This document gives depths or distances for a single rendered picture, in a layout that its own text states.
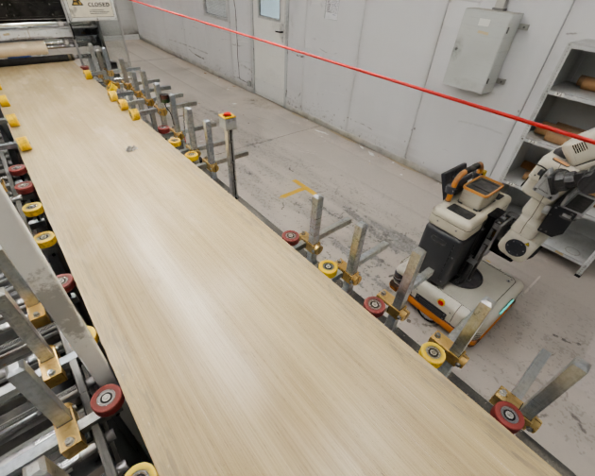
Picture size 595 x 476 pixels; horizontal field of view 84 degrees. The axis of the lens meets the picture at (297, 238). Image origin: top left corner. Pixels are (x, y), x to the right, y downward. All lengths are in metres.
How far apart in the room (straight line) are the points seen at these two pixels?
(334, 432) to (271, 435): 0.17
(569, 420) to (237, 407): 1.98
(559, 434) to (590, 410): 0.30
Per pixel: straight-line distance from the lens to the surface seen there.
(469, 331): 1.23
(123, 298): 1.37
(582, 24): 3.62
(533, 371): 1.48
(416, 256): 1.18
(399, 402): 1.11
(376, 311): 1.26
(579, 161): 1.96
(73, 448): 1.19
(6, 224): 0.85
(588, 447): 2.55
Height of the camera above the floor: 1.87
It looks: 40 degrees down
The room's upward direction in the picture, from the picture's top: 4 degrees clockwise
